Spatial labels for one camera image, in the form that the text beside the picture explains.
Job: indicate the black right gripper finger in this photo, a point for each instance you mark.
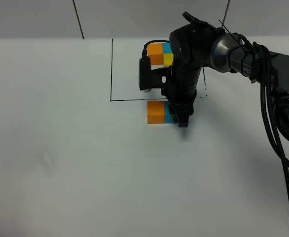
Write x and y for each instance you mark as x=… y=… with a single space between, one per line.
x=180 y=113

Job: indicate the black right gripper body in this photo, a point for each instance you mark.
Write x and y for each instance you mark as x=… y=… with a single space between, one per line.
x=181 y=82

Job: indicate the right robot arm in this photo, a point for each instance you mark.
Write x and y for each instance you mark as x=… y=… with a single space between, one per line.
x=200 y=44

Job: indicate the yellow template block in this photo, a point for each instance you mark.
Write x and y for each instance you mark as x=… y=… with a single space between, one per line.
x=167 y=59

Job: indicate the blue template block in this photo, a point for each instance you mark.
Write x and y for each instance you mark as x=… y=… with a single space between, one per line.
x=166 y=48

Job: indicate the orange template block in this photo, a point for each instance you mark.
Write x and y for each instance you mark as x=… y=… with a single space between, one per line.
x=155 y=53

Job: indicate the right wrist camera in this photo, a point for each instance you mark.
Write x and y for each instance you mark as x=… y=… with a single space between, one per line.
x=151 y=79

